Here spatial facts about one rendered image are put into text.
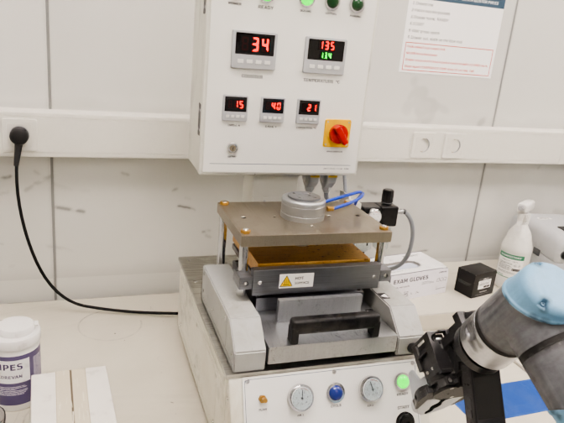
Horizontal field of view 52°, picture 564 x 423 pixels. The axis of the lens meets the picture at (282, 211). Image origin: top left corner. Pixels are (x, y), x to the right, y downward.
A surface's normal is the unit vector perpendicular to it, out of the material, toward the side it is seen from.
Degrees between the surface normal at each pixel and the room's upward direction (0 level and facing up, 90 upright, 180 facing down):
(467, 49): 90
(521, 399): 0
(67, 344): 0
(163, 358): 0
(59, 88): 90
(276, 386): 65
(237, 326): 41
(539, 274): 36
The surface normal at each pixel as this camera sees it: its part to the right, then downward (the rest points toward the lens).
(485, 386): 0.29, -0.16
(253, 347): 0.27, -0.51
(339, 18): 0.32, 0.31
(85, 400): 0.07, -0.95
